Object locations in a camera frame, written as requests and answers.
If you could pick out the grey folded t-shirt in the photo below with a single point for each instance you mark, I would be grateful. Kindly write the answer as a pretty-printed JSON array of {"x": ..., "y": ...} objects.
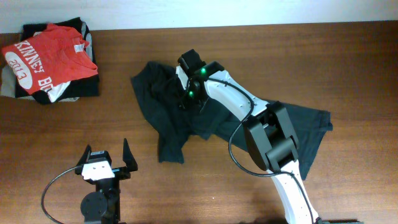
[{"x": 8, "y": 86}]

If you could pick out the red folded t-shirt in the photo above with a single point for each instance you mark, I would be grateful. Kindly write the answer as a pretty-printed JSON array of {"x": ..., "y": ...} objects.
[{"x": 52, "y": 57}]

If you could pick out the white folded t-shirt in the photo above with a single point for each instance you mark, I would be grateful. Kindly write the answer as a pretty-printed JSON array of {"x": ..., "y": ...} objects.
[{"x": 56, "y": 92}]

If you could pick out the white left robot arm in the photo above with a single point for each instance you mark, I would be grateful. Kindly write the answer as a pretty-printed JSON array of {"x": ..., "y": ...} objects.
[{"x": 103, "y": 205}]

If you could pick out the dark green t-shirt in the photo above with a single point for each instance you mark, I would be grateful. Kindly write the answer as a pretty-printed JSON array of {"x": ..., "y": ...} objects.
[{"x": 158, "y": 91}]

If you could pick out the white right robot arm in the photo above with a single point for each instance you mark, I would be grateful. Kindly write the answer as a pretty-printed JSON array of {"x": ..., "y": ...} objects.
[{"x": 269, "y": 134}]

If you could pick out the black folded t-shirt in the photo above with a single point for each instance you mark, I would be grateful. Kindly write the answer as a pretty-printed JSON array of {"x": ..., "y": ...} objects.
[{"x": 86, "y": 87}]

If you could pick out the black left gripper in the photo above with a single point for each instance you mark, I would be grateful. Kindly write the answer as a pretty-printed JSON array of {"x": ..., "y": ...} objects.
[{"x": 122, "y": 172}]

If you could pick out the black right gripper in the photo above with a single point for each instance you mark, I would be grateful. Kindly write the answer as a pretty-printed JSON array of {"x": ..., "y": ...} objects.
[{"x": 185, "y": 101}]

